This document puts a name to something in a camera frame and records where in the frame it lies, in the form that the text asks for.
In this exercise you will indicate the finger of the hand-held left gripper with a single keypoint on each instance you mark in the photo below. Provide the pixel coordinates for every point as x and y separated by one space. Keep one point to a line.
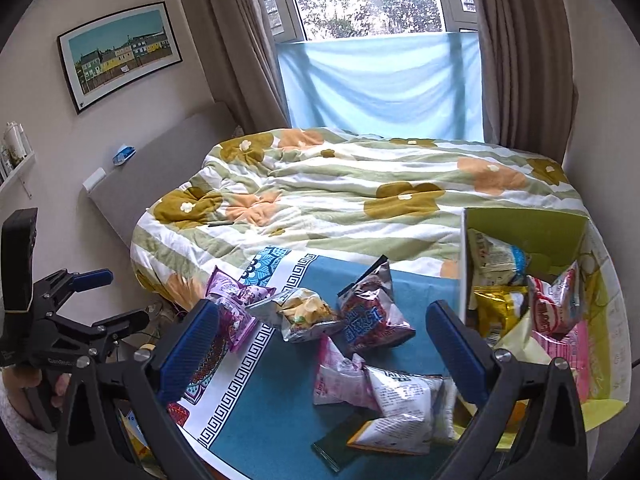
92 277
120 322

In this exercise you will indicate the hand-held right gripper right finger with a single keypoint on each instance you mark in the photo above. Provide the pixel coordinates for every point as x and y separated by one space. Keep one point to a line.
452 345

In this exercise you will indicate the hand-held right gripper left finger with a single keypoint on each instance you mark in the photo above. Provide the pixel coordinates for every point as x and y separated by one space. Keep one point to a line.
192 342

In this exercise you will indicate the gold snack packet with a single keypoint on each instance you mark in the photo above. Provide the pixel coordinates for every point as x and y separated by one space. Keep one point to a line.
500 310

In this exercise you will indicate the pale yellow snack packet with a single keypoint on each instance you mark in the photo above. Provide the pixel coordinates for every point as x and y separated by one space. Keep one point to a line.
520 342

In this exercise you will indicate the pile of snack packets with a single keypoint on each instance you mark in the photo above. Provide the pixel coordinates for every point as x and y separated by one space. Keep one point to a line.
375 310

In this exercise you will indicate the white blue snack packet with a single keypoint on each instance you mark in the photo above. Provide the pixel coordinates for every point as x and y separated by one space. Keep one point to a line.
495 260

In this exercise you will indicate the red white snack packet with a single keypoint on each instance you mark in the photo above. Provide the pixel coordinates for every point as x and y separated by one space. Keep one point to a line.
550 310

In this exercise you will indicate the pink snack packet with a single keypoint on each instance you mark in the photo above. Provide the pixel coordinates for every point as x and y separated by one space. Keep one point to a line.
565 355

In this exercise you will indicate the yellow-green cardboard box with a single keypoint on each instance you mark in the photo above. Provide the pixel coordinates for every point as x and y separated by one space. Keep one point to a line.
530 227

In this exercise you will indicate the person's left forearm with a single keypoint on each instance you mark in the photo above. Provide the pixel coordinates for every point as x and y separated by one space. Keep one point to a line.
20 435

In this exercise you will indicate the person's left hand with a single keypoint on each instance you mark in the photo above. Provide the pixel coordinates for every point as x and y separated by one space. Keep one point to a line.
62 387

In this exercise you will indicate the blue patterned mat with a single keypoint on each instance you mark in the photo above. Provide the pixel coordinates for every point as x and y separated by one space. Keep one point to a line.
280 375

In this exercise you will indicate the white spray bottle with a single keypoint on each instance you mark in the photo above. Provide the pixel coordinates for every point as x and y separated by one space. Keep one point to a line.
14 140

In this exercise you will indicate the dark pen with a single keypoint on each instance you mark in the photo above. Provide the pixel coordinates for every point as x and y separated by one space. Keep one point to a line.
220 222

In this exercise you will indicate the small blue white gadget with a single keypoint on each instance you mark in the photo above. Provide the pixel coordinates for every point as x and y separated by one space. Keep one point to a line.
124 154

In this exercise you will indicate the grey bed headboard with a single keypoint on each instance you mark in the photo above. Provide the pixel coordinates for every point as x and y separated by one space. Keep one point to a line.
165 160

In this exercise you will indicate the dark green flat packet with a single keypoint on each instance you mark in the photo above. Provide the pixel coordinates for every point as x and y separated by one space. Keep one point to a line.
335 447

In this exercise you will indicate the floral green blanket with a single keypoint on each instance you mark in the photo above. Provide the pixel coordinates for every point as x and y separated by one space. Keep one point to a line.
350 195

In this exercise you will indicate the framed houses picture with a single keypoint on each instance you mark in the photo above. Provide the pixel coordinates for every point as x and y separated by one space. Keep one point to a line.
120 55

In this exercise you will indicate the light blue window cloth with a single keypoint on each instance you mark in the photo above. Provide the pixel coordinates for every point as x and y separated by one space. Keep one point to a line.
380 85

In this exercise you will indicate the brown curtain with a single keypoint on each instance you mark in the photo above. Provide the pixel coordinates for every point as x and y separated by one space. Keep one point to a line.
240 35
520 60

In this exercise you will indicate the white wall shelf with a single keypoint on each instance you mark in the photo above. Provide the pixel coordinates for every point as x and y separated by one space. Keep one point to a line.
17 170

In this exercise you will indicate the white wall plate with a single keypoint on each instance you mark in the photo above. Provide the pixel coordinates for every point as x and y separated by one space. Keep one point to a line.
94 180

